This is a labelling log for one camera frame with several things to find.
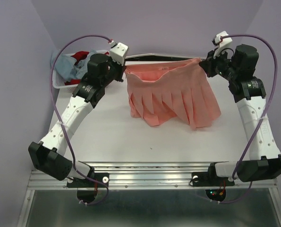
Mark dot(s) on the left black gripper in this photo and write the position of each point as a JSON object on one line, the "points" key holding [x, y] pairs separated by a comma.
{"points": [[120, 67]]}

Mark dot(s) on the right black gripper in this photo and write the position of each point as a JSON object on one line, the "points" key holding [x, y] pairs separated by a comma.
{"points": [[210, 63]]}

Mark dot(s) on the pink pleated skirt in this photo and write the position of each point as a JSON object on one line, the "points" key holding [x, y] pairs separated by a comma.
{"points": [[161, 91]]}

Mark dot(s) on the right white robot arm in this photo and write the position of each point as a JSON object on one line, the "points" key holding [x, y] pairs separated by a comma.
{"points": [[249, 95]]}

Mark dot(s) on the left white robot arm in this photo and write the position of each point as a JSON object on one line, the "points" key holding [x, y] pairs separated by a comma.
{"points": [[48, 154]]}

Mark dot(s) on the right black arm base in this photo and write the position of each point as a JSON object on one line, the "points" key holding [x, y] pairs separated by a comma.
{"points": [[203, 179]]}

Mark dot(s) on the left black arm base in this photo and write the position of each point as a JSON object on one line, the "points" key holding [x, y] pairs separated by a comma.
{"points": [[84, 183]]}

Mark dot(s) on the red skirt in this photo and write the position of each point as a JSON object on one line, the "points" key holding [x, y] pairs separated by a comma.
{"points": [[80, 57]]}

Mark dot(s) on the light blue denim skirt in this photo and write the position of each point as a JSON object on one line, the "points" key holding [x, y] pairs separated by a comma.
{"points": [[65, 66]]}

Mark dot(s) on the white plastic basket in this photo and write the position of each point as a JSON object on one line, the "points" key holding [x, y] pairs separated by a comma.
{"points": [[58, 81]]}

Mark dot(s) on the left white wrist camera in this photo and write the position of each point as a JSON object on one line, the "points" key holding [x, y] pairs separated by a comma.
{"points": [[118, 52]]}

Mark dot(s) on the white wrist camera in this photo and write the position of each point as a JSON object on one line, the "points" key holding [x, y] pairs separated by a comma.
{"points": [[221, 41], [118, 52]]}

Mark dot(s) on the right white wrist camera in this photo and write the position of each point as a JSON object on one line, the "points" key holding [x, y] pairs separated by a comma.
{"points": [[221, 41]]}

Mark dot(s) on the aluminium mounting rail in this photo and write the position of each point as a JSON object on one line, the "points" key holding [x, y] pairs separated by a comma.
{"points": [[139, 176]]}

